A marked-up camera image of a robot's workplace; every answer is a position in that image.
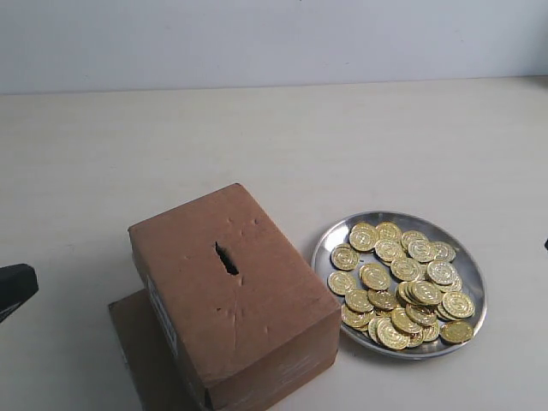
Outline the brown cardboard box with slot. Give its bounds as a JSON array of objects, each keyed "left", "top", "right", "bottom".
[{"left": 109, "top": 183, "right": 340, "bottom": 410}]

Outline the gold coin far left lower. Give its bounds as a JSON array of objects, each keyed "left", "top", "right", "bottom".
[{"left": 327, "top": 271, "right": 357, "bottom": 296}]

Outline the gold coin far left upper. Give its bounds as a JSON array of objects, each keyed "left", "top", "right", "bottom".
[{"left": 331, "top": 243, "right": 360, "bottom": 271}]

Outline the gold coin bottom left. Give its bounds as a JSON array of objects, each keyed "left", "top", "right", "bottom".
[{"left": 341, "top": 304, "right": 375, "bottom": 329}]

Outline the gold coin top left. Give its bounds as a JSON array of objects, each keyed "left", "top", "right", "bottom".
[{"left": 348, "top": 222, "right": 380, "bottom": 253}]

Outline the gold coin centre upper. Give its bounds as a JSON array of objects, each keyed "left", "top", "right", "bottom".
[{"left": 374, "top": 239, "right": 405, "bottom": 263}]

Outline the gold coin top middle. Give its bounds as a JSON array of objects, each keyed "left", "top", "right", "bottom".
[{"left": 375, "top": 221, "right": 402, "bottom": 242}]

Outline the gold coin front bottom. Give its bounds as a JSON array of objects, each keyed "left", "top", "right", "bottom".
[{"left": 376, "top": 317, "right": 410, "bottom": 350}]

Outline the silvery gold coin right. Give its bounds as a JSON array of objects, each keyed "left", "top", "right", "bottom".
[{"left": 426, "top": 260, "right": 457, "bottom": 285}]

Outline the gold coin right edge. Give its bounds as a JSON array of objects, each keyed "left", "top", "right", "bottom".
[{"left": 442, "top": 291, "right": 475, "bottom": 319}]

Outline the gold coin lower right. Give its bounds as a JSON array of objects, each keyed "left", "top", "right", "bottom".
[{"left": 439, "top": 321, "right": 474, "bottom": 344}]

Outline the round silver metal plate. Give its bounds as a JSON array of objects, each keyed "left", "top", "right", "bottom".
[{"left": 310, "top": 211, "right": 487, "bottom": 360}]

